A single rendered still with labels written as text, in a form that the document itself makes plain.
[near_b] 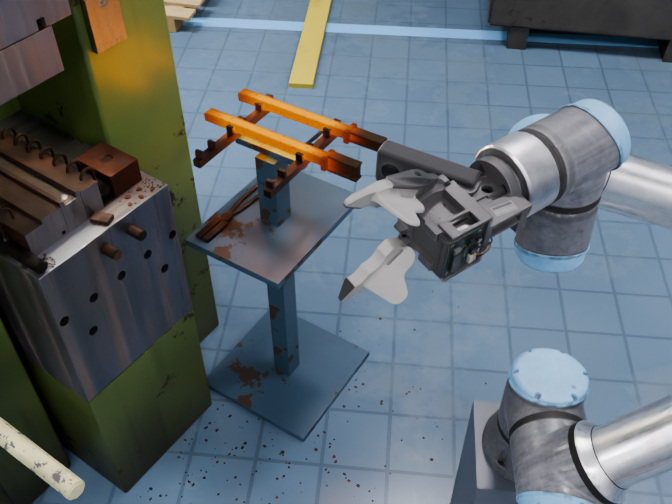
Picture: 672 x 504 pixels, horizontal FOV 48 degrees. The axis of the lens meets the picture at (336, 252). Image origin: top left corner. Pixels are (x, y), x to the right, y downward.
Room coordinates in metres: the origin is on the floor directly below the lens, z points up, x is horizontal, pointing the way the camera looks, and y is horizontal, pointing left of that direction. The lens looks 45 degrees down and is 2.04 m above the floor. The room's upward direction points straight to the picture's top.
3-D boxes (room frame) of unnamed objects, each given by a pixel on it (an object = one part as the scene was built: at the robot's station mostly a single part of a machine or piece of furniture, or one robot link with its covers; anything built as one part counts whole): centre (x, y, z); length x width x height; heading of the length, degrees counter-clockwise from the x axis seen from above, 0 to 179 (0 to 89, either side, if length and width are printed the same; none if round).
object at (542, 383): (0.85, -0.41, 0.79); 0.17 x 0.15 x 0.18; 177
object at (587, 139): (0.69, -0.27, 1.52); 0.12 x 0.09 x 0.10; 125
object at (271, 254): (1.51, 0.16, 0.68); 0.40 x 0.30 x 0.02; 148
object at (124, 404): (1.38, 0.74, 0.23); 0.56 x 0.38 x 0.47; 55
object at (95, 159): (1.39, 0.53, 0.95); 0.12 x 0.09 x 0.07; 55
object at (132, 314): (1.38, 0.74, 0.69); 0.56 x 0.38 x 0.45; 55
